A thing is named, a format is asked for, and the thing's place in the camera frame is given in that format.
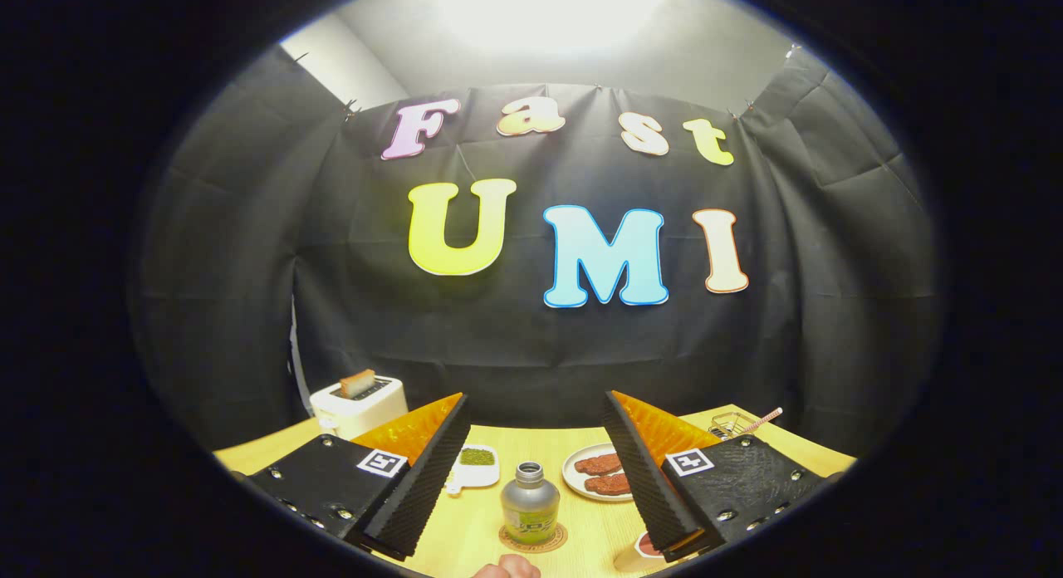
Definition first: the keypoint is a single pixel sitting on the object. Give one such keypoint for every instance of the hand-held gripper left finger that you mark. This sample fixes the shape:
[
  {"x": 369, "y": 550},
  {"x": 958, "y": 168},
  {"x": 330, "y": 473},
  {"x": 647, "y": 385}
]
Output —
[{"x": 415, "y": 487}]

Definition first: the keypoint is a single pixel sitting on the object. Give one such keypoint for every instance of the white toaster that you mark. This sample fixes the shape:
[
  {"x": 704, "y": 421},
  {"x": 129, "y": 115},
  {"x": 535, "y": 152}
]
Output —
[{"x": 349, "y": 416}]

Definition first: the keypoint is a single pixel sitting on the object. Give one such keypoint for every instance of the round cork coaster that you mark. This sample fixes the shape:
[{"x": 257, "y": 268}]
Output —
[{"x": 508, "y": 541}]

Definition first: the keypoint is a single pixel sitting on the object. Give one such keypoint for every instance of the light wooden table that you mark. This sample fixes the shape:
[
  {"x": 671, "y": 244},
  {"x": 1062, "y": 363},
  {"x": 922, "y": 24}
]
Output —
[{"x": 581, "y": 520}]

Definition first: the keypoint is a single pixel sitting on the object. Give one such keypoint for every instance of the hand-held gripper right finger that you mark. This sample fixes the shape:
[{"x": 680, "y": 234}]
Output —
[{"x": 648, "y": 478}]

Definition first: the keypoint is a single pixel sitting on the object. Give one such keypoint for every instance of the brown meat slice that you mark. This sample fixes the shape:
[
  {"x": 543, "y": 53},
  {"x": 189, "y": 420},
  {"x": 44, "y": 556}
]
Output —
[
  {"x": 608, "y": 483},
  {"x": 598, "y": 463}
]

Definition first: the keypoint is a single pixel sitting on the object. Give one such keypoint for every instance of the striped paper straw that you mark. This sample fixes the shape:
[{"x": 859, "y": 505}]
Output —
[{"x": 764, "y": 418}]

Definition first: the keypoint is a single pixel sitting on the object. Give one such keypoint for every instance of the white round plate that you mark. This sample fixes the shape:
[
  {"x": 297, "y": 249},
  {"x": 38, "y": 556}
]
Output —
[{"x": 571, "y": 477}]

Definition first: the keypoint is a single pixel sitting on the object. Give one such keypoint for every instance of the toast slice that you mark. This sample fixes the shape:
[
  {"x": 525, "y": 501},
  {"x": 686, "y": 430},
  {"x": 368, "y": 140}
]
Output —
[{"x": 357, "y": 384}]

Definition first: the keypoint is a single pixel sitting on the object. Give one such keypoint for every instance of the silver juice bottle green label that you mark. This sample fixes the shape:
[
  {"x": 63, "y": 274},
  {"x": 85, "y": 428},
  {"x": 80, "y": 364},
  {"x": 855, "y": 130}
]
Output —
[{"x": 530, "y": 503}]

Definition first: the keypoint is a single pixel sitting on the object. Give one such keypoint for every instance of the white divided dish with beans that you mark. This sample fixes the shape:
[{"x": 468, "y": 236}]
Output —
[{"x": 475, "y": 470}]

